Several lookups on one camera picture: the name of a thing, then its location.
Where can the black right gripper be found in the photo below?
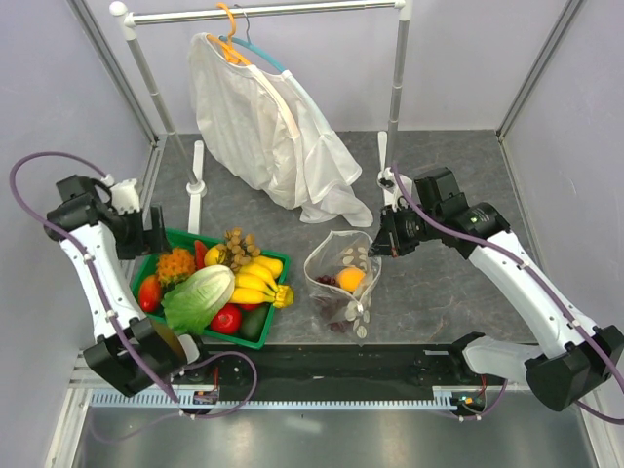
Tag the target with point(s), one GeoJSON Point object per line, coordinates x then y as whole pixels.
{"type": "Point", "coordinates": [389, 241]}

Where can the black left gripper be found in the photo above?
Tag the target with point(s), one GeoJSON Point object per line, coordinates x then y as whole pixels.
{"type": "Point", "coordinates": [130, 253]}

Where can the orange peach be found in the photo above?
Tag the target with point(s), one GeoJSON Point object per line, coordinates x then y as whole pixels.
{"type": "Point", "coordinates": [350, 278]}

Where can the clear dotted zip top bag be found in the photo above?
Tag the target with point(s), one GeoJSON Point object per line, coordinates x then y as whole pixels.
{"type": "Point", "coordinates": [343, 249]}

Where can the red yellow mango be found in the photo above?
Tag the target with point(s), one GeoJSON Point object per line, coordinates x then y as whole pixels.
{"type": "Point", "coordinates": [149, 294]}

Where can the brown longan bunch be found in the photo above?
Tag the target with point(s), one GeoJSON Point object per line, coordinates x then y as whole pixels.
{"type": "Point", "coordinates": [238, 249]}

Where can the purple grape bunch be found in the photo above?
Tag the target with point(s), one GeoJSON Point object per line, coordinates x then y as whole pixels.
{"type": "Point", "coordinates": [331, 305]}

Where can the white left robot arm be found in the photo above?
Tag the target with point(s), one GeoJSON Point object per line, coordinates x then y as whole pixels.
{"type": "Point", "coordinates": [98, 226]}

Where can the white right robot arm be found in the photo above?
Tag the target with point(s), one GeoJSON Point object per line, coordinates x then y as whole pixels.
{"type": "Point", "coordinates": [572, 355]}

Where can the orange spiky fruit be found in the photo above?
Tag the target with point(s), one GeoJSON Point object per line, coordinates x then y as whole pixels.
{"type": "Point", "coordinates": [175, 267]}

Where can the red chili pepper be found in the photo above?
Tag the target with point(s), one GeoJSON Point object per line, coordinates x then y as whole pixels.
{"type": "Point", "coordinates": [200, 251]}

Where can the yellow lemon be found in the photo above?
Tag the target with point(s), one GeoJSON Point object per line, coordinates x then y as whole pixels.
{"type": "Point", "coordinates": [215, 255]}

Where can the green lettuce head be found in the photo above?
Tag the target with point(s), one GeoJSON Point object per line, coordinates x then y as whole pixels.
{"type": "Point", "coordinates": [192, 304]}

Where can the silver clothes rack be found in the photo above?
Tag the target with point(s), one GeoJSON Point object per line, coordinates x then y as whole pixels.
{"type": "Point", "coordinates": [386, 140]}

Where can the red tomato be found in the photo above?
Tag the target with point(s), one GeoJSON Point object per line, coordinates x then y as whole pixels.
{"type": "Point", "coordinates": [228, 320]}

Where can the yellow banana bunch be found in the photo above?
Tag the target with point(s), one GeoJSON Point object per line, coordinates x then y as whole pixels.
{"type": "Point", "coordinates": [254, 285]}

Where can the dark green avocado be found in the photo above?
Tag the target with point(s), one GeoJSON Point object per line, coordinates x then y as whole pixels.
{"type": "Point", "coordinates": [253, 323]}

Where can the white hanging shirt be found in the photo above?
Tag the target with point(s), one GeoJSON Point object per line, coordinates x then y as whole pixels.
{"type": "Point", "coordinates": [265, 129]}

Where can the orange clothes hanger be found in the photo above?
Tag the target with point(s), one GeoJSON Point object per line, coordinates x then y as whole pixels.
{"type": "Point", "coordinates": [228, 50]}

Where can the teal clothes hanger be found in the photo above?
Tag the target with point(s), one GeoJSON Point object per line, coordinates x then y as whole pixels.
{"type": "Point", "coordinates": [259, 52]}

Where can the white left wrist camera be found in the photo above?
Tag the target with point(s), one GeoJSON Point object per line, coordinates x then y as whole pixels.
{"type": "Point", "coordinates": [124, 195]}

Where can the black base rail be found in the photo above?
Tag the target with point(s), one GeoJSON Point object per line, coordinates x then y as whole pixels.
{"type": "Point", "coordinates": [338, 372]}

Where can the grey slotted cable duct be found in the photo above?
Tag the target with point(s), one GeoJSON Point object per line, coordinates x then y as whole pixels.
{"type": "Point", "coordinates": [210, 400]}

